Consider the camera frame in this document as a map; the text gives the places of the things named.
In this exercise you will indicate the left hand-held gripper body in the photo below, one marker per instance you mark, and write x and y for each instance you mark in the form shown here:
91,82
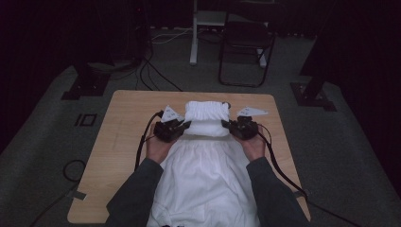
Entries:
165,130

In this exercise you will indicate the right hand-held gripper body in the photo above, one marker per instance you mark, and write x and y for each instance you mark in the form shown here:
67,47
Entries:
246,127

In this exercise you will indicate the white skirt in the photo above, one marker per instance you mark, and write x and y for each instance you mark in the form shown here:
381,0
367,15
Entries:
203,176

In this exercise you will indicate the person's left hand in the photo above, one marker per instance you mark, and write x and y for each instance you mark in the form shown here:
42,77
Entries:
156,149

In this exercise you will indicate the person's right hand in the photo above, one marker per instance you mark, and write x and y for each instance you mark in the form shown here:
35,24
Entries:
255,148

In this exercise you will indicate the grey table grommet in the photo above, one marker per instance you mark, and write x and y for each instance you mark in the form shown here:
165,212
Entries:
228,104

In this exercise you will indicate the black stand base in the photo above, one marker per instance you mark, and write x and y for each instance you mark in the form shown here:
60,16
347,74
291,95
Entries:
310,97
86,86

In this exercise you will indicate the grey tape piece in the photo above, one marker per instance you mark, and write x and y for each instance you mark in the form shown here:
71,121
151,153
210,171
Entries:
302,193
77,195

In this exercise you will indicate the black folding chair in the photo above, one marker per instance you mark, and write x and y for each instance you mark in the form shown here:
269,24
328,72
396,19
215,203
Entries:
247,34

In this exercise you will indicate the dark equipment rack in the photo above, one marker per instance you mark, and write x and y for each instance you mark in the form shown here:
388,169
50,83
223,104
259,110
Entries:
135,31

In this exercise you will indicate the white desk frame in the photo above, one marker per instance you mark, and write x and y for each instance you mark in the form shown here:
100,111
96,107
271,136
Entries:
194,41

